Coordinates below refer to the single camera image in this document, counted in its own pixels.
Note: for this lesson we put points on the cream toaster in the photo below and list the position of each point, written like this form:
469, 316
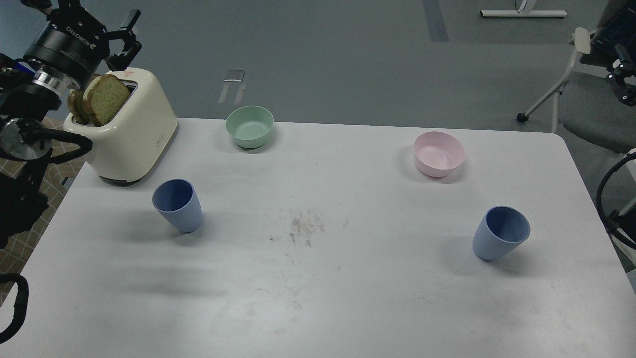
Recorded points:
126, 149

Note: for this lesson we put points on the toast slice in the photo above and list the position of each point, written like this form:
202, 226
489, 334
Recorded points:
74, 103
103, 98

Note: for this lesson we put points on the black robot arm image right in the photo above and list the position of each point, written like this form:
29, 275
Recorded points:
615, 200

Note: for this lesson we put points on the beige checkered cloth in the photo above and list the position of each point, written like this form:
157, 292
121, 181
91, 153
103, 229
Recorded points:
31, 193

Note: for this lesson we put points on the grey office chair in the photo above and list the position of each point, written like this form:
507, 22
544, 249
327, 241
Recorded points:
593, 99

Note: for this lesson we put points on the pink bowl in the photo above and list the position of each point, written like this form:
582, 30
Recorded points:
437, 154

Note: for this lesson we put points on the black gripper, image-left arm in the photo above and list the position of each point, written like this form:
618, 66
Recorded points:
74, 43

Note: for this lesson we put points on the white desk base foot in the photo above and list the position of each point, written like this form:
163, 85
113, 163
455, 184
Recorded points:
524, 10

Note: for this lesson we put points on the front toast slice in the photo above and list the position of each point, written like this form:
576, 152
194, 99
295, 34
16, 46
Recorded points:
103, 98

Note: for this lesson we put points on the blue cup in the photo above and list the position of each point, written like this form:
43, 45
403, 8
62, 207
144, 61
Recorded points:
177, 201
500, 231

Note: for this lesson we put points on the green bowl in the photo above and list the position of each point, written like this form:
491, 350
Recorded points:
250, 127

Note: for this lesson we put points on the rear toast slice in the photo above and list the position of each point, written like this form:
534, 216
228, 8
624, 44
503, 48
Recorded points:
74, 103

